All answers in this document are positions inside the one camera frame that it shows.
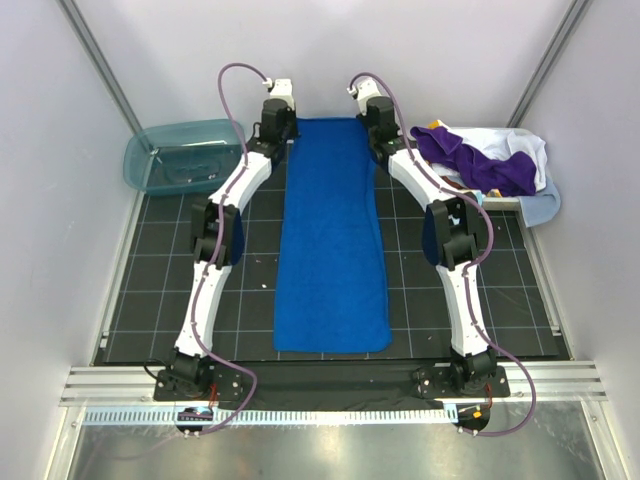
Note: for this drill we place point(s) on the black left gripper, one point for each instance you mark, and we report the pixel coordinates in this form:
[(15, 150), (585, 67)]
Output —
[(291, 115)]

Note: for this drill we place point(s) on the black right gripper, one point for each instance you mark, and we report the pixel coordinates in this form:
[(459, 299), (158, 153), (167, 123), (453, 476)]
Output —
[(362, 117)]

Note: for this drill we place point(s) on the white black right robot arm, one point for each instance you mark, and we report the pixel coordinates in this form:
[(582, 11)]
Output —
[(450, 242)]

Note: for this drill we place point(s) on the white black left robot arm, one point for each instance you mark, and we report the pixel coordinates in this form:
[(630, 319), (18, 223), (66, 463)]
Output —
[(218, 244)]

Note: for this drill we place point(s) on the teal transparent plastic bin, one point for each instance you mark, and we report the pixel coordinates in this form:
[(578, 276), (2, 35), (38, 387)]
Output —
[(182, 158)]

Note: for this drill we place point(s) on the white towel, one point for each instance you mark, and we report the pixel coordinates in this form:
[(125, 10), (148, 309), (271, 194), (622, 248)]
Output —
[(479, 137)]

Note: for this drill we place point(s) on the purple towel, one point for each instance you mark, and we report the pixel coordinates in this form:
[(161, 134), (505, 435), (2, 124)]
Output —
[(513, 176)]

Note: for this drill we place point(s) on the white laundry basket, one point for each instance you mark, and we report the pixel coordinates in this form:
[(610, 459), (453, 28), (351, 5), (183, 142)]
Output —
[(500, 200)]

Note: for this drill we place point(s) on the light blue towel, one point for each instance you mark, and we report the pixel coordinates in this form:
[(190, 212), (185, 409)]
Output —
[(541, 207)]

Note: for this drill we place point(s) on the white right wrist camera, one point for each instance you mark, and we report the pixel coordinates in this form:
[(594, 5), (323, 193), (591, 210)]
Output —
[(363, 91)]

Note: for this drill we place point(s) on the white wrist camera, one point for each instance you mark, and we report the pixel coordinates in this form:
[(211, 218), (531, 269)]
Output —
[(363, 91), (280, 89)]

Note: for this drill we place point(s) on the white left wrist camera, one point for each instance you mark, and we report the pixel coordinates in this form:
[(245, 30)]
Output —
[(280, 89)]

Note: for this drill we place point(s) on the aluminium frame rail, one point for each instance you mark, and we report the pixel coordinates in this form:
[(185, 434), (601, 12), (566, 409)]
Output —
[(554, 381)]

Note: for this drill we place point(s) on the slotted cable duct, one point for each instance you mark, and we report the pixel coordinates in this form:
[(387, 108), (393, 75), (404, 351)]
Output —
[(201, 416)]

